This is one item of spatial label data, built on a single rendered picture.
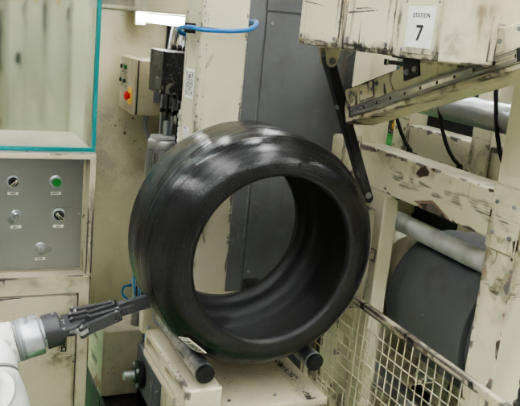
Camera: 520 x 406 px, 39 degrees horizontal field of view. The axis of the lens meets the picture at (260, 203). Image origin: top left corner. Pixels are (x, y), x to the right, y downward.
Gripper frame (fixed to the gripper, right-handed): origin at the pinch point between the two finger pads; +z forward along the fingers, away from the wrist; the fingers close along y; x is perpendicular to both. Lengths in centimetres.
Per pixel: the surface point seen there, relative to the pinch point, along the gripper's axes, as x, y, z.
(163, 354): 19.1, 8.6, 5.9
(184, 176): -28.4, -6.6, 15.3
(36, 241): 0, 63, -14
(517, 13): -53, -36, 79
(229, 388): 28.5, -1.4, 18.4
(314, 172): -23, -12, 43
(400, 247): 29, 44, 99
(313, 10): -55, 17, 62
